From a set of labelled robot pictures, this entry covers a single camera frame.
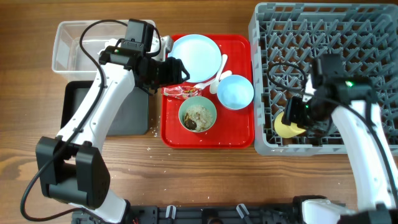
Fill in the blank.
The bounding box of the white tissue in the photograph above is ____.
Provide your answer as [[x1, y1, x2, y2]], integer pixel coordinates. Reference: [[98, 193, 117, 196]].
[[98, 39, 123, 65]]

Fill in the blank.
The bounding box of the green bowl with food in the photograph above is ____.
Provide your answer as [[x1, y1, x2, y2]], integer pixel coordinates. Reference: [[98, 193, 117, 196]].
[[178, 96, 217, 133]]

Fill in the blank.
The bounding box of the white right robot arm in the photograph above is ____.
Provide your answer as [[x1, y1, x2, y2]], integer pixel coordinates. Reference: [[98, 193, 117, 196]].
[[274, 54, 397, 223]]

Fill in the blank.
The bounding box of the red candy wrapper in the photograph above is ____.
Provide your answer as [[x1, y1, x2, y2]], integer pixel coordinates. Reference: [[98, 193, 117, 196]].
[[162, 86, 202, 100]]

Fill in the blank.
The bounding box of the light blue bowl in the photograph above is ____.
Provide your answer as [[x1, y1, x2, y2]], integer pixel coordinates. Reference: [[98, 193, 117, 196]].
[[216, 75, 254, 110]]

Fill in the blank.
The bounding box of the white plastic spoon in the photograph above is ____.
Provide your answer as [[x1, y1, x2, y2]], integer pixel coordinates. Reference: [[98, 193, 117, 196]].
[[194, 70, 233, 90], [210, 54, 228, 94]]

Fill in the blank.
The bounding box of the clear plastic bin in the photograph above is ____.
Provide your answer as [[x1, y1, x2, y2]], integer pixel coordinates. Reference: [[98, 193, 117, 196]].
[[52, 20, 128, 82]]

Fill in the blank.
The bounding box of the red plastic tray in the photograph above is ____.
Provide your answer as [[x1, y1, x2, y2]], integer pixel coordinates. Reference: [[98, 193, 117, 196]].
[[160, 34, 254, 149]]

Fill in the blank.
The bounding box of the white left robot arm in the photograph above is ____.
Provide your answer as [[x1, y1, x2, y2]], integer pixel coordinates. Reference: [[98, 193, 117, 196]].
[[32, 19, 190, 223]]

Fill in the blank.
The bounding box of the black plastic tray bin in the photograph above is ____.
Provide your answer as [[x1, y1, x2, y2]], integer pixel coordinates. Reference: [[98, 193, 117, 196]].
[[60, 81, 149, 136]]

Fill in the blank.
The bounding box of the light blue plate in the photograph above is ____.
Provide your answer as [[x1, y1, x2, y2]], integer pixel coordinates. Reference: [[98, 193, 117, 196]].
[[168, 34, 222, 83]]

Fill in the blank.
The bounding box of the yellow plastic cup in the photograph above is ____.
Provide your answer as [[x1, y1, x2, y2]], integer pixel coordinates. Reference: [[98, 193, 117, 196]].
[[274, 112, 307, 138]]

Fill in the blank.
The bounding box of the grey plastic dishwasher rack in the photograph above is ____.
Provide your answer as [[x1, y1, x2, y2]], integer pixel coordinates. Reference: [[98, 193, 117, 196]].
[[248, 2, 397, 156]]

